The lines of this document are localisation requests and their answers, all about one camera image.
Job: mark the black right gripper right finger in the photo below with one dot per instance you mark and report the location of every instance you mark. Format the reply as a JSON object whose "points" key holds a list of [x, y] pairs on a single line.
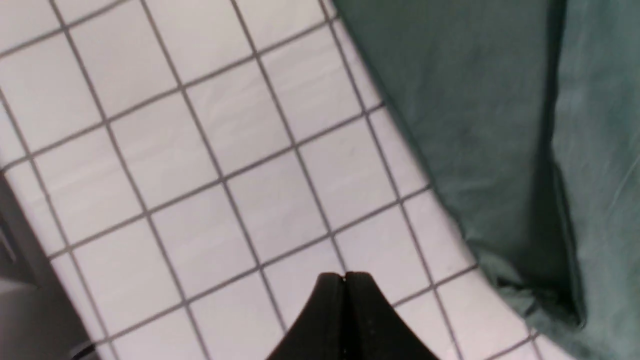
{"points": [[373, 329]]}

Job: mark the white grid tablecloth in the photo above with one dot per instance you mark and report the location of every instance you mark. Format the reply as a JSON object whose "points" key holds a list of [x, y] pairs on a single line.
{"points": [[191, 166]]}

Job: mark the green long sleeve shirt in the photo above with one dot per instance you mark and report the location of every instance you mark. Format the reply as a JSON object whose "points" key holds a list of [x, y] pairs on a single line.
{"points": [[524, 115]]}

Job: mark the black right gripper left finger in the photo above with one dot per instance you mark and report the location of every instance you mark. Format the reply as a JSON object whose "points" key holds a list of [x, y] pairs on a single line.
{"points": [[316, 333]]}

